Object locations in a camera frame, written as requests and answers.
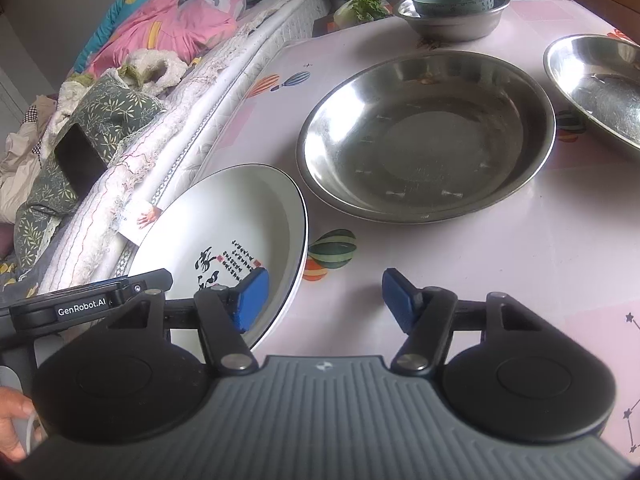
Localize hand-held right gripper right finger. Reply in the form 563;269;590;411
382;268;546;376

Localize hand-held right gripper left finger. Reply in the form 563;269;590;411
107;267;271;376

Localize white printed plate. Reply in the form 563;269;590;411
122;164;308;351

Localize large steel plate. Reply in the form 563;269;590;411
296;51;557;223
543;34;640;150

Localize teal ceramic bowl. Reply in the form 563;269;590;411
412;0;496;18

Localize person's left hand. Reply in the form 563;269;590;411
0;385;43;463

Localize grey floral sheet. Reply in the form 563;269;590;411
0;252;43;306

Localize pink printed tablecloth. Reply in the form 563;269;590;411
220;0;640;461

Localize white mattress label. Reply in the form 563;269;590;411
119;199;162;246

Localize beige crumpled cloth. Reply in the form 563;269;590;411
0;95;61;221

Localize white mattress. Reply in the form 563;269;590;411
37;0;341;296

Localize green floral pillow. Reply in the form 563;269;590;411
15;75;166;271

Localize white fluffy blanket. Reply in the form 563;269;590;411
60;50;188;106

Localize pink and blue quilt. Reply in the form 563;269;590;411
67;0;246;81

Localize leafy green vegetable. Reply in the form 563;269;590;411
334;0;393;28

